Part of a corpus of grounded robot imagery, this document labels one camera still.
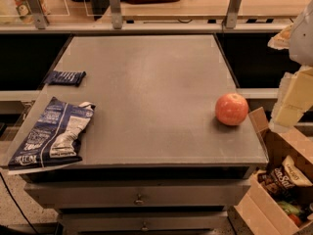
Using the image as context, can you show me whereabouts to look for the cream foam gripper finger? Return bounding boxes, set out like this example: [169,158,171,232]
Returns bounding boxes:
[269,66,313,133]

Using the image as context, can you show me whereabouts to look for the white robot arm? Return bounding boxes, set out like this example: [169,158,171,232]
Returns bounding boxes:
[268,1,313,133]

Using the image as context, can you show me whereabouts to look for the right metal bracket post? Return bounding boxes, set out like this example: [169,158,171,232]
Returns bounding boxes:
[224,0,242,28]

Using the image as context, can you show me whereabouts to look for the cardboard box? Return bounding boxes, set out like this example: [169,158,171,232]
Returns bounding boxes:
[236,108,313,235]

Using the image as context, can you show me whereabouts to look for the blue white chip bag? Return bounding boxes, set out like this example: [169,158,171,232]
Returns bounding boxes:
[8,97,95,174]

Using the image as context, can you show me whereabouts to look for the dark snack bag in box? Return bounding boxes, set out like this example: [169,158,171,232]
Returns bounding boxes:
[257,156,313,197]

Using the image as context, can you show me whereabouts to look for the dark blue snack bar wrapper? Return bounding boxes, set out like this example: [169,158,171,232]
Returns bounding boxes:
[45,70,86,86]

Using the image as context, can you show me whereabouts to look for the upper grey drawer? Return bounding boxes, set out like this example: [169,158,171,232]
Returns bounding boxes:
[25,180,250,210]

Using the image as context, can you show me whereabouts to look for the metal bracket post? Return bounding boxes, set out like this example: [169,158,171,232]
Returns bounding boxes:
[109,0,123,29]
[224,0,242,28]
[27,0,48,29]

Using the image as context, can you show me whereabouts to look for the grey drawer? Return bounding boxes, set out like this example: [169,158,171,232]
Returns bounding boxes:
[25,180,250,210]
[58,211,228,233]

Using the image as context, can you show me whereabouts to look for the lower grey drawer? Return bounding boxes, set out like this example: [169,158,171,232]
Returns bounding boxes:
[58,211,228,233]

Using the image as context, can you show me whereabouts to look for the left metal bracket post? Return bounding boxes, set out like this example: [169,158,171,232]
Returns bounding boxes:
[27,0,48,29]

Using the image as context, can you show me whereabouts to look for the middle metal bracket post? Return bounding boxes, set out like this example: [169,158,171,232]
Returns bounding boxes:
[109,0,123,29]

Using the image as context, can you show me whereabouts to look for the black floor cable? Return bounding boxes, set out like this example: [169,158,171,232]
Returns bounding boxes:
[0,173,40,235]

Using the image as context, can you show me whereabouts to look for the red orange apple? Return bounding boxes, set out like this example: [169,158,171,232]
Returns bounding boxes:
[215,93,248,126]

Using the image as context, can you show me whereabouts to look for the green red item in box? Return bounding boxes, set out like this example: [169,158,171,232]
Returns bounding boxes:
[278,201,306,227]

